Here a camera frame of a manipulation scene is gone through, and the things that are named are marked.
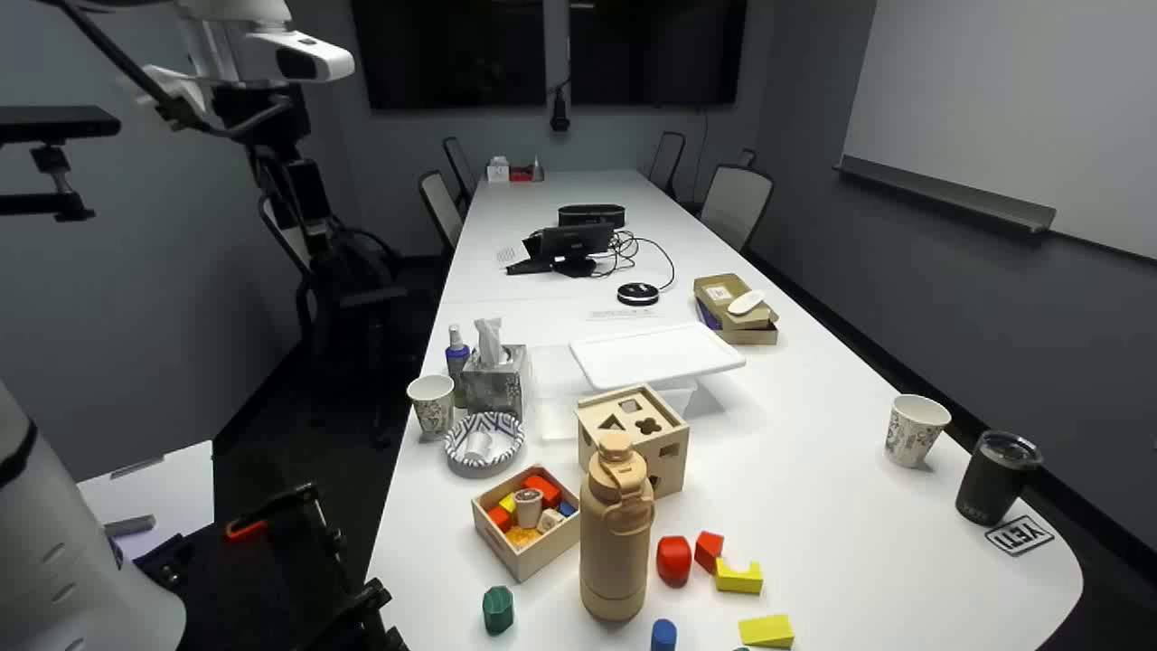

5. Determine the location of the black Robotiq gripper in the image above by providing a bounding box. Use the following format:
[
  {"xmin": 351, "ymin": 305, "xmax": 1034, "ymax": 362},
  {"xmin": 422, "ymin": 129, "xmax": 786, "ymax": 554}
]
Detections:
[{"xmin": 214, "ymin": 83, "xmax": 305, "ymax": 159}]

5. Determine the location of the black swivel office chair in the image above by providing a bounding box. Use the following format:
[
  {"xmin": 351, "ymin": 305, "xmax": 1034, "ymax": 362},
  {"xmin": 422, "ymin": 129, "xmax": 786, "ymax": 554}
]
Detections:
[{"xmin": 253, "ymin": 149, "xmax": 417, "ymax": 371}]

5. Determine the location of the grey mesh office chair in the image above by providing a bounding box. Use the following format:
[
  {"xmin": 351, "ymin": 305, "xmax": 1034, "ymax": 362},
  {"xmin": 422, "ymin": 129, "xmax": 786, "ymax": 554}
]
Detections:
[
  {"xmin": 699, "ymin": 161, "xmax": 777, "ymax": 252},
  {"xmin": 437, "ymin": 134, "xmax": 476, "ymax": 204},
  {"xmin": 417, "ymin": 165, "xmax": 470, "ymax": 252},
  {"xmin": 647, "ymin": 125, "xmax": 690, "ymax": 196}
]

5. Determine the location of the printed paper cup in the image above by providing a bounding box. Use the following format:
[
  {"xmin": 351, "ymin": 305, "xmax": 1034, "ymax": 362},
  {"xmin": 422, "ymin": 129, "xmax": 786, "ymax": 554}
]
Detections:
[{"xmin": 405, "ymin": 371, "xmax": 458, "ymax": 441}]

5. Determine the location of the black rectangular box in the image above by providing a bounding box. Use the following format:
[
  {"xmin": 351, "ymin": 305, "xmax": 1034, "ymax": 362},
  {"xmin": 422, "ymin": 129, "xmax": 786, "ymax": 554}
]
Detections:
[{"xmin": 554, "ymin": 200, "xmax": 628, "ymax": 233}]

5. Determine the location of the blue patterned paper plate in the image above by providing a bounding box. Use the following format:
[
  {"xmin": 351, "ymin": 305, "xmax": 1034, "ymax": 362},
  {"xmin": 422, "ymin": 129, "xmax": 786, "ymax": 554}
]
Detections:
[{"xmin": 440, "ymin": 404, "xmax": 529, "ymax": 478}]

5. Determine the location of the black stand with orange clamps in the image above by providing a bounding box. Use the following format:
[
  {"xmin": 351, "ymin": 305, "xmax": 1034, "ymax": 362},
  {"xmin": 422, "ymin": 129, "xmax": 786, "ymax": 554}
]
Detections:
[{"xmin": 178, "ymin": 482, "xmax": 408, "ymax": 651}]

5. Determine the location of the wooden shape sorter box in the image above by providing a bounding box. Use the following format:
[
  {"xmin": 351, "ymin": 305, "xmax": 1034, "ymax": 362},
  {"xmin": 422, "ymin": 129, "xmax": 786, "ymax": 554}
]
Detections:
[{"xmin": 574, "ymin": 381, "xmax": 694, "ymax": 500}]

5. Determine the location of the small wooden tray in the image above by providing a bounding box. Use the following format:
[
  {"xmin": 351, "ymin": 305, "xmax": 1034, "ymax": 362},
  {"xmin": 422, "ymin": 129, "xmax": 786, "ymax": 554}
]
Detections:
[{"xmin": 466, "ymin": 464, "xmax": 587, "ymax": 586}]

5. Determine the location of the white oval object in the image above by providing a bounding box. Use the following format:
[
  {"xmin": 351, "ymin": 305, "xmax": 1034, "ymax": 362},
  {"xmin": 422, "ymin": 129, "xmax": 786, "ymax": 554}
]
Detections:
[{"xmin": 723, "ymin": 287, "xmax": 771, "ymax": 321}]

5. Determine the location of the green wooden cylinder block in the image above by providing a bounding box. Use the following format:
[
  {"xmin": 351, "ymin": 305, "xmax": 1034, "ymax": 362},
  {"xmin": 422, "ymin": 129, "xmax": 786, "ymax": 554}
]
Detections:
[{"xmin": 476, "ymin": 583, "xmax": 516, "ymax": 639}]

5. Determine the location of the tan insulated water bottle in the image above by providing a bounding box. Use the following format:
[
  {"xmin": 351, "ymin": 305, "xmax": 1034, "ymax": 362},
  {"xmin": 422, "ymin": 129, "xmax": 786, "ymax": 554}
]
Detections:
[{"xmin": 580, "ymin": 428, "xmax": 662, "ymax": 628}]

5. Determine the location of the square red wooden block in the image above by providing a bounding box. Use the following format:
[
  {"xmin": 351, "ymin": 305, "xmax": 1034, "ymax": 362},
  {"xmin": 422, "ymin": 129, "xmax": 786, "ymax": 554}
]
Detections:
[{"xmin": 690, "ymin": 527, "xmax": 727, "ymax": 576}]

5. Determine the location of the notched yellow wooden block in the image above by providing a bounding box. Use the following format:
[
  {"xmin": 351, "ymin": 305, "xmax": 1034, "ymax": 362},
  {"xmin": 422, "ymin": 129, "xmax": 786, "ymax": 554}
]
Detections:
[{"xmin": 712, "ymin": 554, "xmax": 768, "ymax": 597}]

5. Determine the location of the flat yellow wooden block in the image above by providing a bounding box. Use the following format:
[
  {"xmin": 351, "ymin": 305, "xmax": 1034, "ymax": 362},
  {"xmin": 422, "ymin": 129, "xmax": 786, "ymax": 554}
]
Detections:
[{"xmin": 733, "ymin": 611, "xmax": 799, "ymax": 651}]

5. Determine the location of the white paper coffee cup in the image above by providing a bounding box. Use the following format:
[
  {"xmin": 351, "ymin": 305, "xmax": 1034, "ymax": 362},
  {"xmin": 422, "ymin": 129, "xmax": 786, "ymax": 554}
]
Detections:
[{"xmin": 882, "ymin": 390, "xmax": 953, "ymax": 471}]

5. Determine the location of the black travel tumbler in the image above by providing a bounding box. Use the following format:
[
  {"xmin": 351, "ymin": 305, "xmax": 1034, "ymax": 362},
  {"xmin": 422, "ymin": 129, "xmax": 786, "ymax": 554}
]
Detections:
[{"xmin": 953, "ymin": 428, "xmax": 1045, "ymax": 527}]

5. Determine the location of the black white tag sticker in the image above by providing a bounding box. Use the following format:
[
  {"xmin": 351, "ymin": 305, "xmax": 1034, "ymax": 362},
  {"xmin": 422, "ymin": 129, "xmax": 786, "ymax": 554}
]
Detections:
[{"xmin": 985, "ymin": 509, "xmax": 1060, "ymax": 560}]

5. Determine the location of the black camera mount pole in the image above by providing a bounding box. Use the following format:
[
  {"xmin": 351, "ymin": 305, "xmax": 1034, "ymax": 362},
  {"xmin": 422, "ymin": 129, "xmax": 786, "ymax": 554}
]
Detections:
[{"xmin": 0, "ymin": 0, "xmax": 240, "ymax": 226}]

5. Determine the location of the black wall screen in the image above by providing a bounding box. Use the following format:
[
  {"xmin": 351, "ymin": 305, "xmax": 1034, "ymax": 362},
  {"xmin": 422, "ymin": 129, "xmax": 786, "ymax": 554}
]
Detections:
[
  {"xmin": 566, "ymin": 0, "xmax": 748, "ymax": 108},
  {"xmin": 351, "ymin": 0, "xmax": 549, "ymax": 112}
]

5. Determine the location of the black cable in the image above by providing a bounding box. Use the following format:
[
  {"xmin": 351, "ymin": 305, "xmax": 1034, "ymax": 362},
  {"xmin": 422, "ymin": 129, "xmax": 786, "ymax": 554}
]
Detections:
[{"xmin": 604, "ymin": 226, "xmax": 683, "ymax": 293}]

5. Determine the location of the wall whiteboard with tray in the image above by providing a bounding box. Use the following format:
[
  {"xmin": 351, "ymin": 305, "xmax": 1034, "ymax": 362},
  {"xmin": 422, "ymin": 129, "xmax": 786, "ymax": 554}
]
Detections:
[{"xmin": 835, "ymin": 0, "xmax": 1157, "ymax": 264}]

